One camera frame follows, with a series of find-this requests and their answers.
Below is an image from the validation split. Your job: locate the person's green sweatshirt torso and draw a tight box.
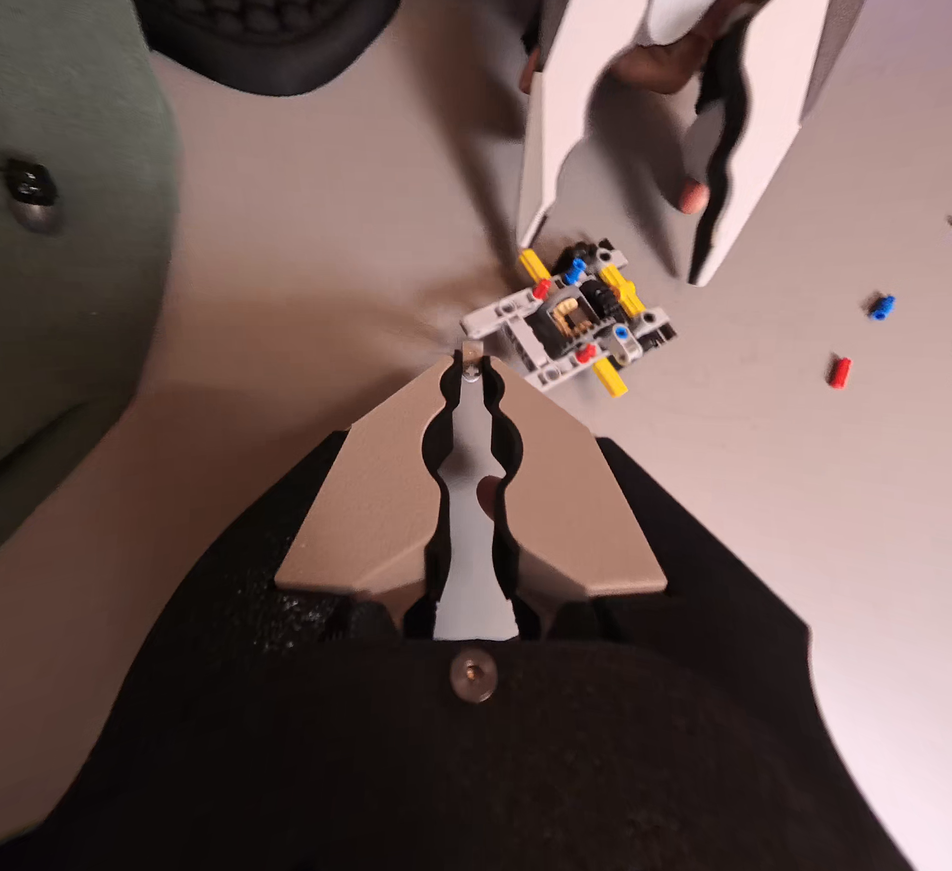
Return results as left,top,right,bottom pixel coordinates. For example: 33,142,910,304
0,0,181,539

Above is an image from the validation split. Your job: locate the person's left hand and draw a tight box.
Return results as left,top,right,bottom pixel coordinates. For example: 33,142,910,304
610,30,718,96

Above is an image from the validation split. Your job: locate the small grey lego differential assembly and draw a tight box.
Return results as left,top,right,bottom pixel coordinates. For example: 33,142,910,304
460,239,678,398

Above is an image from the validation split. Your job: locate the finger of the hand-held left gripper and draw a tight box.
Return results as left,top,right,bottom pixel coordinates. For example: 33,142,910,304
683,0,837,288
515,0,655,252

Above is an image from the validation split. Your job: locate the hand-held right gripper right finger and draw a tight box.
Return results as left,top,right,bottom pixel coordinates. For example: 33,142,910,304
479,355,669,628

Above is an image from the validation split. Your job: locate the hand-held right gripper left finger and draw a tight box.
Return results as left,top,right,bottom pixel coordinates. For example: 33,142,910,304
274,354,466,625

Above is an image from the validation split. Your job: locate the black drawstring cord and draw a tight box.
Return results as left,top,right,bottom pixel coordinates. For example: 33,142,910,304
3,157,60,234

